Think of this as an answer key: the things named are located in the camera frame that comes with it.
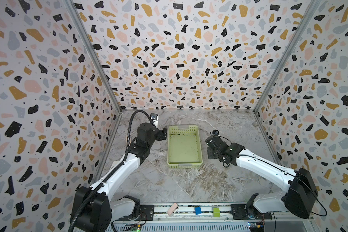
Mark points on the pink block on rail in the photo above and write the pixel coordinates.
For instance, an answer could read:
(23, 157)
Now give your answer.
(173, 209)

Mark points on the green block on rail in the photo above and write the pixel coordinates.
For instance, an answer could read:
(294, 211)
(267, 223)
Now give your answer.
(216, 212)

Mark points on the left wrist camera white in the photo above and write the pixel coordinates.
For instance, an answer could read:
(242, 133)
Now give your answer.
(154, 118)

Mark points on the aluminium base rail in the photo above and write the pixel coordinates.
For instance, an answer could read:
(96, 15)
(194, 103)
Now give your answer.
(152, 217)

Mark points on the light green plastic bin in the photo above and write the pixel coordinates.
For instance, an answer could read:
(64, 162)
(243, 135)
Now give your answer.
(184, 147)

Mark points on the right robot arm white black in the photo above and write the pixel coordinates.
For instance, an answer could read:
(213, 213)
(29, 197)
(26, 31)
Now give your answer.
(297, 194)

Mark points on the blue block on rail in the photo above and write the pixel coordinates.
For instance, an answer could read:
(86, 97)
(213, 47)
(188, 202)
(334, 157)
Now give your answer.
(198, 210)

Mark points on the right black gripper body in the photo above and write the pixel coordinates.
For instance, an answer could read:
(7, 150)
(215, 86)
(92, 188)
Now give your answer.
(213, 143)

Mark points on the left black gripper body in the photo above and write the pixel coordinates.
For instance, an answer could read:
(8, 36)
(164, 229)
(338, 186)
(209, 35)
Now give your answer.
(153, 136)

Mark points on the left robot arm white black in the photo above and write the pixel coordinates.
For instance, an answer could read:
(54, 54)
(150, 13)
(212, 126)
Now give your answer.
(93, 210)

